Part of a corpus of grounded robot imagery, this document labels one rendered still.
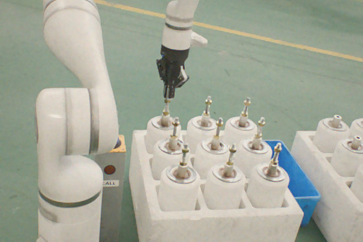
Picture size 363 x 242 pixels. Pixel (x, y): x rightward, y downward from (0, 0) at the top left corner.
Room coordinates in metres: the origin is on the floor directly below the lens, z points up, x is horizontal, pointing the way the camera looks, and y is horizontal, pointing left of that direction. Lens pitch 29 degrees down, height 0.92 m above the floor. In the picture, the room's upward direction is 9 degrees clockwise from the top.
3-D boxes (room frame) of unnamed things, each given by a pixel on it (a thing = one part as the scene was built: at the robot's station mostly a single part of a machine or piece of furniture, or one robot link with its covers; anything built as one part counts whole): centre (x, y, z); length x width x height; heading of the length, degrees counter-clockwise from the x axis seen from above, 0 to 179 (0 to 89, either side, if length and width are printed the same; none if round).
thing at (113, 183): (0.89, 0.16, 0.16); 0.07 x 0.07 x 0.31; 16
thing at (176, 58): (1.12, 0.05, 0.45); 0.08 x 0.08 x 0.09
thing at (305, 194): (1.20, -0.34, 0.06); 0.30 x 0.11 x 0.12; 17
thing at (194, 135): (1.15, -0.06, 0.16); 0.10 x 0.10 x 0.18
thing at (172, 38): (1.13, 0.04, 0.52); 0.11 x 0.09 x 0.06; 131
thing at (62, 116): (0.53, 0.15, 0.54); 0.09 x 0.09 x 0.17; 20
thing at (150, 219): (1.04, -0.09, 0.09); 0.39 x 0.39 x 0.18; 16
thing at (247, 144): (1.07, -0.21, 0.25); 0.08 x 0.08 x 0.01
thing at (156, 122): (1.12, 0.05, 0.25); 0.08 x 0.08 x 0.01
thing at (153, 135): (1.12, 0.05, 0.16); 0.10 x 0.10 x 0.18
